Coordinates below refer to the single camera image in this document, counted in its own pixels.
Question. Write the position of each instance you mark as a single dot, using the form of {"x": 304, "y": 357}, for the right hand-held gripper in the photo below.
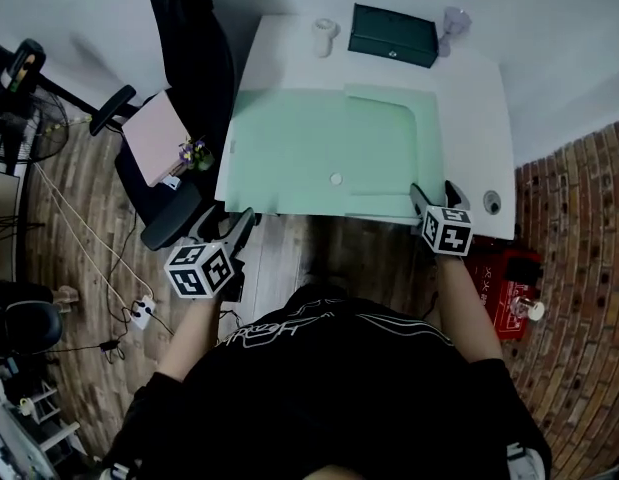
{"x": 448, "y": 230}

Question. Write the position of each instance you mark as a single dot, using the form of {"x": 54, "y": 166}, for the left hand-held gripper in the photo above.
{"x": 201, "y": 270}

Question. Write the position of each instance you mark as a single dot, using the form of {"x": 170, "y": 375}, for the dark green box item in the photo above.
{"x": 391, "y": 38}

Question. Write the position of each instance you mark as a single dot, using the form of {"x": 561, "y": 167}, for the person's left forearm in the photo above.
{"x": 191, "y": 338}

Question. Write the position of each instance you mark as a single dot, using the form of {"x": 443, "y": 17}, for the person's right forearm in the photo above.
{"x": 469, "y": 308}

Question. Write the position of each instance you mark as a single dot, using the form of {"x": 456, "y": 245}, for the small purple flower pot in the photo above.
{"x": 195, "y": 153}

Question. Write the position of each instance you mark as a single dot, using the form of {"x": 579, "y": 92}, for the red storage box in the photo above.
{"x": 504, "y": 278}

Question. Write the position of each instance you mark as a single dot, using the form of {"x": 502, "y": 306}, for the small white round disc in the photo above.
{"x": 336, "y": 178}

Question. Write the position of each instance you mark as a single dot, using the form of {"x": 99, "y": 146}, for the light green desk mat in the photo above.
{"x": 299, "y": 148}

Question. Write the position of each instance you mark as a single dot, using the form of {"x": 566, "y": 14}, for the pink flat box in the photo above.
{"x": 156, "y": 135}

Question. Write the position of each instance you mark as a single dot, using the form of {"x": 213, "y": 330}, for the white power strip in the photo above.
{"x": 142, "y": 312}

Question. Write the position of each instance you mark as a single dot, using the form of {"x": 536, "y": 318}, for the clear bottle with white cap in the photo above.
{"x": 530, "y": 309}

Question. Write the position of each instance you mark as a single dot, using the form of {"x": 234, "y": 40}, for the clear purple goblet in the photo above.
{"x": 454, "y": 25}

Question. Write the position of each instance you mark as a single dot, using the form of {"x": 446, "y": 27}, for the black office chair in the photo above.
{"x": 199, "y": 43}

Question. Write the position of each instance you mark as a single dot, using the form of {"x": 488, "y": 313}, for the person's black printed shirt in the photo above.
{"x": 329, "y": 393}

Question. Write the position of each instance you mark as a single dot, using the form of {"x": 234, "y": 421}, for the black padded stool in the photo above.
{"x": 29, "y": 320}

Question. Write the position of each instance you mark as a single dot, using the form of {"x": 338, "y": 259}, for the black floor fan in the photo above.
{"x": 31, "y": 128}

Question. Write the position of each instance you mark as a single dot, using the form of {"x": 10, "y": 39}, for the black stand with yellow device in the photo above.
{"x": 23, "y": 65}

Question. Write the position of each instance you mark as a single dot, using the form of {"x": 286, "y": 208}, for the person's left white shoe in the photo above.
{"x": 115, "y": 470}

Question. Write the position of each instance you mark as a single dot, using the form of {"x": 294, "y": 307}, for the person's white shoe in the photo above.
{"x": 525, "y": 463}
{"x": 115, "y": 470}

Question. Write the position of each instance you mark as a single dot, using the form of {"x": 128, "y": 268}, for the person's right white shoe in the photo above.
{"x": 525, "y": 463}

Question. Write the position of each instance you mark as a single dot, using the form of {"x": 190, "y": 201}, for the white metal rack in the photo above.
{"x": 24, "y": 433}

